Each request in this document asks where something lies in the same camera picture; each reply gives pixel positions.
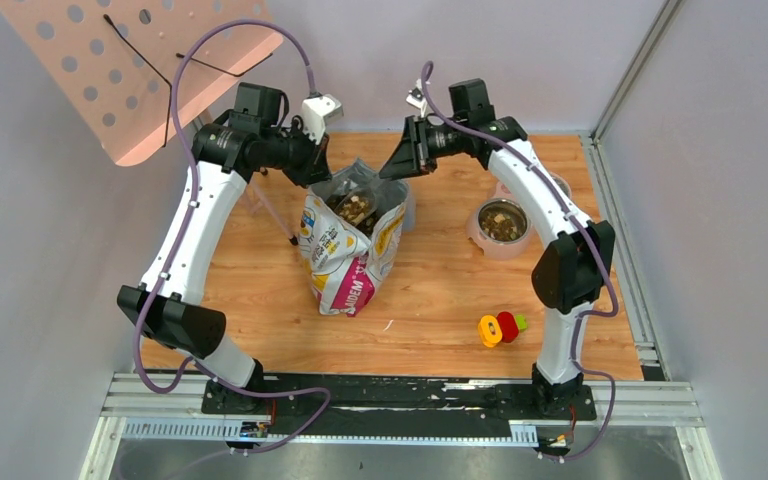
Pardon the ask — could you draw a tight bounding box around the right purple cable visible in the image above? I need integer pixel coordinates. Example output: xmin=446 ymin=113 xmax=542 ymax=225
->
xmin=420 ymin=61 xmax=620 ymax=463

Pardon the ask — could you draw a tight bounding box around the pink double pet bowl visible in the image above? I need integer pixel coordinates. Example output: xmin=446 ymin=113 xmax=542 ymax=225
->
xmin=465 ymin=173 xmax=574 ymax=262

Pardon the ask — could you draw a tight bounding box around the clear plastic scoop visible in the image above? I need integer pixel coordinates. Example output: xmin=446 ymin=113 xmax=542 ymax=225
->
xmin=333 ymin=178 xmax=390 ymax=227

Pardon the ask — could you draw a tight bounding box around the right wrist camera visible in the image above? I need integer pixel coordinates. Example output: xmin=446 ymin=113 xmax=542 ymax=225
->
xmin=405 ymin=79 xmax=427 ymax=111

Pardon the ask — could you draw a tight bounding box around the pink music stand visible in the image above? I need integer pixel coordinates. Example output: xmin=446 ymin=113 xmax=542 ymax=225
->
xmin=0 ymin=0 xmax=285 ymax=246

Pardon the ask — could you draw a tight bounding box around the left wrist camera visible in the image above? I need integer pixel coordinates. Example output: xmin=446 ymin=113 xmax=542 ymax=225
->
xmin=300 ymin=94 xmax=343 ymax=145

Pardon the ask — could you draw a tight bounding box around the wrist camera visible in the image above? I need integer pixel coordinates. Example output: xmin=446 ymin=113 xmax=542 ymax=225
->
xmin=300 ymin=94 xmax=343 ymax=145
xmin=405 ymin=79 xmax=427 ymax=111

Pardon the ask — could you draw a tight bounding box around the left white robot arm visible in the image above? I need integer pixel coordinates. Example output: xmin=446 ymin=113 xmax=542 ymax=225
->
xmin=117 ymin=82 xmax=343 ymax=413

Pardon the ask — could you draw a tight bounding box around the translucent plastic container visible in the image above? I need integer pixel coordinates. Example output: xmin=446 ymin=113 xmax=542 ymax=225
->
xmin=403 ymin=183 xmax=417 ymax=232

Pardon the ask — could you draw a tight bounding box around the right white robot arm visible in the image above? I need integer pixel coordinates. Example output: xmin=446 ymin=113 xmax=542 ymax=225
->
xmin=379 ymin=72 xmax=619 ymax=418

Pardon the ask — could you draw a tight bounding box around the colourful stacking toy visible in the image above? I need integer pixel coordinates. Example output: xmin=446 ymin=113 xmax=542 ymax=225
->
xmin=477 ymin=311 xmax=528 ymax=348

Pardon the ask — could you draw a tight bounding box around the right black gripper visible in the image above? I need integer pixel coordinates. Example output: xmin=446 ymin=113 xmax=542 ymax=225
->
xmin=380 ymin=116 xmax=467 ymax=181

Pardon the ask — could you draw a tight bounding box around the pet food bag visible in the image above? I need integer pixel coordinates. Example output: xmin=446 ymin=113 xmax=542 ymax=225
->
xmin=298 ymin=158 xmax=407 ymax=317

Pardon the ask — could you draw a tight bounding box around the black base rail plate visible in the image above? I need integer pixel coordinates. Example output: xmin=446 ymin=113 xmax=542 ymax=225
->
xmin=201 ymin=373 xmax=597 ymax=438

